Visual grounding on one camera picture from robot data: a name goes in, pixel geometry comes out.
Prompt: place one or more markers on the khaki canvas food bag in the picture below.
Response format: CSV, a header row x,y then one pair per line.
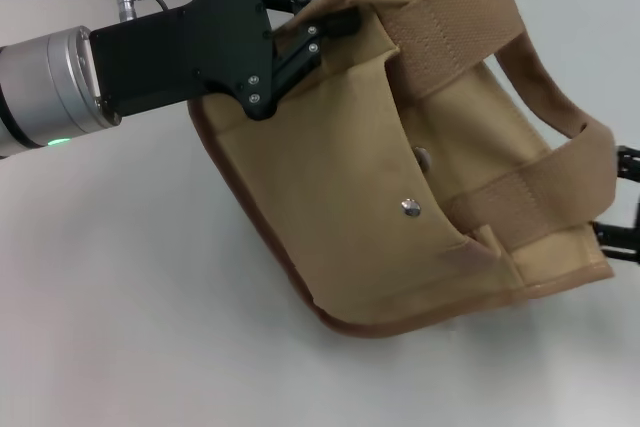
x,y
375,197

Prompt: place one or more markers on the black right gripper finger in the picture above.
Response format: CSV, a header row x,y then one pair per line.
x,y
617,241
629,163

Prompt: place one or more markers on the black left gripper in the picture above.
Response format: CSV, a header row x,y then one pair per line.
x,y
200,52

